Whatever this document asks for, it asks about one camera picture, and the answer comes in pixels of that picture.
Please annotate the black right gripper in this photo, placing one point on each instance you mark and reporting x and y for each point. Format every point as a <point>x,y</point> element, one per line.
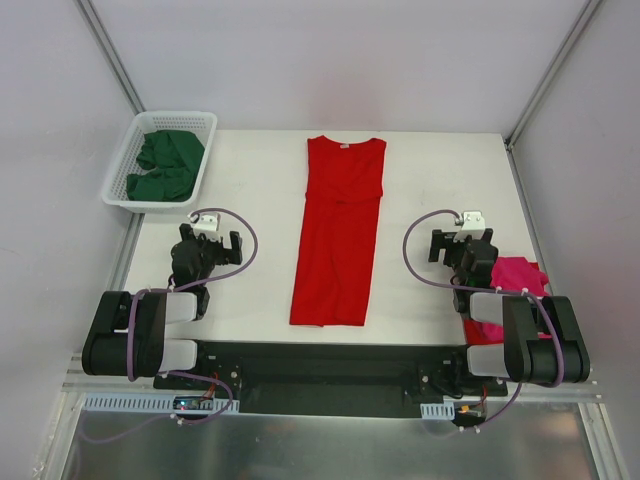
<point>447,245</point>

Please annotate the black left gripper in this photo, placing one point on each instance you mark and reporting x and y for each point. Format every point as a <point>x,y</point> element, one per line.
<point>220,248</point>

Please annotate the red t shirt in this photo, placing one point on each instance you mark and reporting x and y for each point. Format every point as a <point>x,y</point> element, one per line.
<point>475,335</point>
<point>339,232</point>

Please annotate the white plastic basket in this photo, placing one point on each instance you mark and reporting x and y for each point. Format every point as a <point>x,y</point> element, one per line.
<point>202,124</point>

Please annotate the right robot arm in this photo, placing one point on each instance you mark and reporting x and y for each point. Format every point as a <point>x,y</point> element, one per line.
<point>541,341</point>

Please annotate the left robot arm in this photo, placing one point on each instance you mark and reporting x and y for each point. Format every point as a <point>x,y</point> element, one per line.
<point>127,336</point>

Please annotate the folded red t shirt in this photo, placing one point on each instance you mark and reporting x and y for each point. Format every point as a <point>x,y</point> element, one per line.
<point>475,335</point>

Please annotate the green t shirt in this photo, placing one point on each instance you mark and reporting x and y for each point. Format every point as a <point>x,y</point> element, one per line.
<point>170,160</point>

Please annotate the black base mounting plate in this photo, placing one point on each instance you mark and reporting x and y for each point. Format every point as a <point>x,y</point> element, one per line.
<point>379,381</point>

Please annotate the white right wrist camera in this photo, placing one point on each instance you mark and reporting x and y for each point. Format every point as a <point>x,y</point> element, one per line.
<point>471,224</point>

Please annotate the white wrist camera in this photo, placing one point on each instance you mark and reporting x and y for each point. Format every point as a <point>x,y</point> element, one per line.
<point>471,224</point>
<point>206,224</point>

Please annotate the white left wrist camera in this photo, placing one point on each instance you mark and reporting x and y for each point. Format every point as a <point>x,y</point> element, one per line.
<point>206,224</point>

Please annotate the right white cable duct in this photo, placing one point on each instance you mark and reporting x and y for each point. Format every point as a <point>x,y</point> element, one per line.
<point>444,411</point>

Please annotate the white cable duct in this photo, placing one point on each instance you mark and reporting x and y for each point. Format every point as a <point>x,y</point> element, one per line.
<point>158,403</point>
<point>444,411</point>

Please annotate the aluminium front rail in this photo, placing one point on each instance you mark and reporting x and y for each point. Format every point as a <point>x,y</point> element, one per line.
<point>76,379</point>

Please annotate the left white cable duct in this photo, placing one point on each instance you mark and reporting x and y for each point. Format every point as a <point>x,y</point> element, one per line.
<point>158,403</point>

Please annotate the right aluminium frame post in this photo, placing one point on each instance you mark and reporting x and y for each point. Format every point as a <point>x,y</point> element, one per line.
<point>583,20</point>

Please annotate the aluminium frame post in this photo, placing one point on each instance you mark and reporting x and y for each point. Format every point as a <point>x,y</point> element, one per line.
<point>95,25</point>
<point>583,20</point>

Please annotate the left aluminium frame post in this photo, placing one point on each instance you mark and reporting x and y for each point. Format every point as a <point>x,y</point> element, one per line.
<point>95,25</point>

